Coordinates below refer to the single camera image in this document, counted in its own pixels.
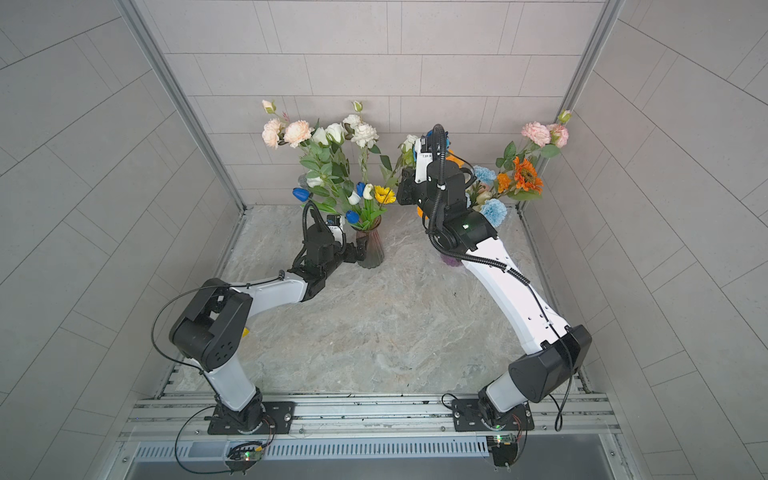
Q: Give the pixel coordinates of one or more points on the left vase bouquet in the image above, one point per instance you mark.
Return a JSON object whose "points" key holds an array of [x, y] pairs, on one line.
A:
{"points": [[338, 156]]}

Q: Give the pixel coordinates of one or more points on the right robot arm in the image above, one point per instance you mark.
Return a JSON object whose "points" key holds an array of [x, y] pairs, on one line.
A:
{"points": [[553, 350]]}

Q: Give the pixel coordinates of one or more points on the pink glass vase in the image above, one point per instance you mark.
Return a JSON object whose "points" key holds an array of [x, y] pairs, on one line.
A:
{"points": [[374, 250]]}

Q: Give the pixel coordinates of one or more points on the blue purple glass vase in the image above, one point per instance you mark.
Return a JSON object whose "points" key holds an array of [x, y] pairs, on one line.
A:
{"points": [[452, 260]]}

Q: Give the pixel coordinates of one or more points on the circuit board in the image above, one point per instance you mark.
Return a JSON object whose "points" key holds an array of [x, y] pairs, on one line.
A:
{"points": [[503, 450], [241, 458]]}

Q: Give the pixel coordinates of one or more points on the aluminium rail frame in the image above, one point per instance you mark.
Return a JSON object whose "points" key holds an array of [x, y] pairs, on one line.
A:
{"points": [[357, 426]]}

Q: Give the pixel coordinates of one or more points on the left circuit board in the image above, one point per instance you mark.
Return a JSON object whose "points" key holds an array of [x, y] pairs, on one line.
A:
{"points": [[241, 458]]}

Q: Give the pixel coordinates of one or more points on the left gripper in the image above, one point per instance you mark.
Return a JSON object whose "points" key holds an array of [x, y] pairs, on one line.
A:
{"points": [[360, 250]]}

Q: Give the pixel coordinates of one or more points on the vase bouquet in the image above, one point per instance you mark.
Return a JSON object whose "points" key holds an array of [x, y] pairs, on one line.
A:
{"points": [[515, 176], [338, 156]]}

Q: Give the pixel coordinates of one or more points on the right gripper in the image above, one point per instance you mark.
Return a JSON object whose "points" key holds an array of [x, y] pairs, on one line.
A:
{"points": [[410, 196]]}

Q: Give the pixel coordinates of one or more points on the blue rose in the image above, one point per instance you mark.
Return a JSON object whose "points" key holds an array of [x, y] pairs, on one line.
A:
{"points": [[436, 140]]}

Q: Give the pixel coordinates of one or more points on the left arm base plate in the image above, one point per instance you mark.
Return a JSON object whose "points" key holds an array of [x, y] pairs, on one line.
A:
{"points": [[256, 418]]}

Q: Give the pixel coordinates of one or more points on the right circuit board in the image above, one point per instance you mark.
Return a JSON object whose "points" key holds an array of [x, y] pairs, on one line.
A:
{"points": [[503, 450]]}

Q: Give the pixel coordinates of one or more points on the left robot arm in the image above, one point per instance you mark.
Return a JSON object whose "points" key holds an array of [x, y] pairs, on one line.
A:
{"points": [[209, 330]]}

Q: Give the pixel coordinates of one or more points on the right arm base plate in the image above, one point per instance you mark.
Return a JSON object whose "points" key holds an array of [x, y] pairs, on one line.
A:
{"points": [[476, 415]]}

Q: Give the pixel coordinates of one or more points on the right vase bouquet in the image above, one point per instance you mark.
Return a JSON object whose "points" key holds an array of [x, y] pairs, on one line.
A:
{"points": [[515, 176]]}

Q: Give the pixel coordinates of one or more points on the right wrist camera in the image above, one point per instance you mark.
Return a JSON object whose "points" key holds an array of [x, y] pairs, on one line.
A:
{"points": [[423, 158]]}

